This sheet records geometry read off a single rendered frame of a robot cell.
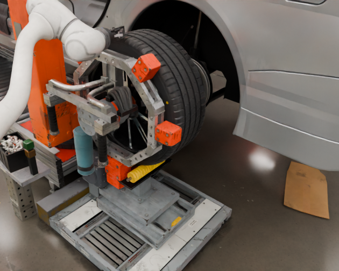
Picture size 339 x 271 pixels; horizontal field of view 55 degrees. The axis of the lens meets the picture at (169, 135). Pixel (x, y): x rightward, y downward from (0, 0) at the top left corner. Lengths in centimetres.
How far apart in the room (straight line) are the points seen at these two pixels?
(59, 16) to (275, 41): 82
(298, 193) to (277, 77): 133
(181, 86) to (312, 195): 155
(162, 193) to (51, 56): 100
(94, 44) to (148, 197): 109
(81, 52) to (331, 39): 89
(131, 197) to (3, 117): 112
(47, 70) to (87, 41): 61
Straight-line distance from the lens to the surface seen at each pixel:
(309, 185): 272
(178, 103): 139
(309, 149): 152
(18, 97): 107
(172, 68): 142
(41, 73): 173
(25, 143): 175
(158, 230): 189
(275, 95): 148
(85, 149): 166
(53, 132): 160
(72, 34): 119
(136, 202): 196
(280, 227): 231
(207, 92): 177
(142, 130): 160
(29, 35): 120
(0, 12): 315
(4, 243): 220
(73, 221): 210
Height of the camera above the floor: 158
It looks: 32 degrees down
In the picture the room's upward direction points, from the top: 4 degrees clockwise
